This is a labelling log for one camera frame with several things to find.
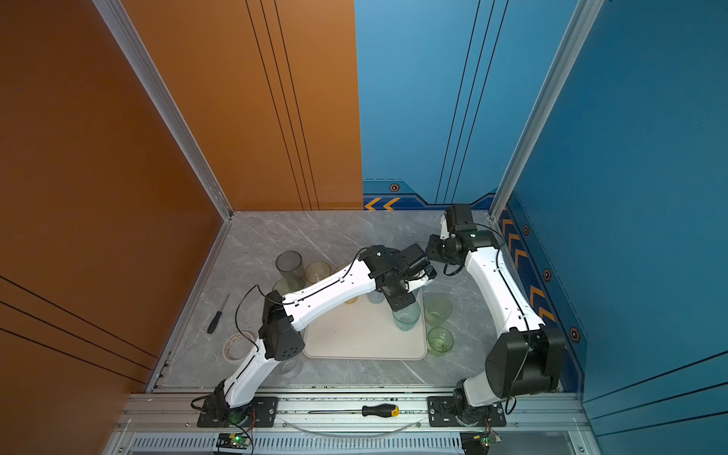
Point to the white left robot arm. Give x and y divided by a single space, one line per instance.
284 318

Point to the black marker pen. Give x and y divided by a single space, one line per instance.
217 316

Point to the pale green glass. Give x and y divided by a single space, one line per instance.
438 308

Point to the left green circuit board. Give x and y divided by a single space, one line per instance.
233 443

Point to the tape roll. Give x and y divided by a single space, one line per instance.
238 346

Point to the grey smoked glass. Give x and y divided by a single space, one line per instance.
290 265

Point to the light blue glass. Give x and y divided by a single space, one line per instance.
376 297

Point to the yellow ribbed glass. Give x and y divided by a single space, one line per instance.
317 271

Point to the green circuit board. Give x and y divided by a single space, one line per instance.
479 443
233 443

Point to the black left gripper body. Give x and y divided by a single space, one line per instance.
399 297

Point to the cream rectangular tray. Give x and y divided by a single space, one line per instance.
363 330

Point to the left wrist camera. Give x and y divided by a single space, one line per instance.
423 278

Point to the green short glass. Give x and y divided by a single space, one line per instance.
440 341

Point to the teal glass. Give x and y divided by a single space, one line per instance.
405 319

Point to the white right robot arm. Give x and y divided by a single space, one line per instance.
528 356

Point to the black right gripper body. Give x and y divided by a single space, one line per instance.
440 249

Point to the aluminium front rail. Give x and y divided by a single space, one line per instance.
350 421

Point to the clear glass lower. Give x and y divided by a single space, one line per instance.
290 368

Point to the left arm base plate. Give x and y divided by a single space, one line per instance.
260 413

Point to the black yellow screwdriver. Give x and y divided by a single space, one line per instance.
386 410

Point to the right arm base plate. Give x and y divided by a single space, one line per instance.
452 411

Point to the right green circuit board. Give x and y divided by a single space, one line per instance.
479 443

